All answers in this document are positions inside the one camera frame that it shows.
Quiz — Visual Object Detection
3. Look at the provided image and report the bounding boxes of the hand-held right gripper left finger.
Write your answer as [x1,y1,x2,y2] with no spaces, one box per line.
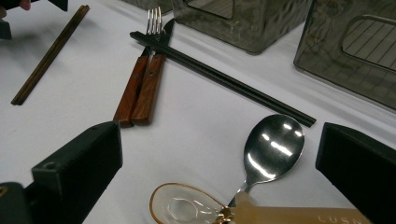
[31,120,123,224]

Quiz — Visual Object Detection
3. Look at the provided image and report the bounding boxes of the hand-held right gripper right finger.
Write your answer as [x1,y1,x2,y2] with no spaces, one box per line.
[315,121,396,224]

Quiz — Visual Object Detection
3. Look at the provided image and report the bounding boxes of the metal spoon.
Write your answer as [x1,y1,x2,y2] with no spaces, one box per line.
[227,113,306,208]

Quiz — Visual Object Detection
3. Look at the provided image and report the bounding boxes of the smoky transparent plastic bin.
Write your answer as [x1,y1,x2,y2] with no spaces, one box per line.
[170,0,313,56]
[293,0,396,112]
[120,0,174,16]

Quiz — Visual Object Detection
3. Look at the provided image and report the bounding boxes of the white table cover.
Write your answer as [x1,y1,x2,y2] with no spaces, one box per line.
[0,0,396,224]

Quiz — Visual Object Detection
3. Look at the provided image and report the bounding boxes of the knife with wooden handle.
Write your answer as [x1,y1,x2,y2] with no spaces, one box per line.
[131,18,176,127]

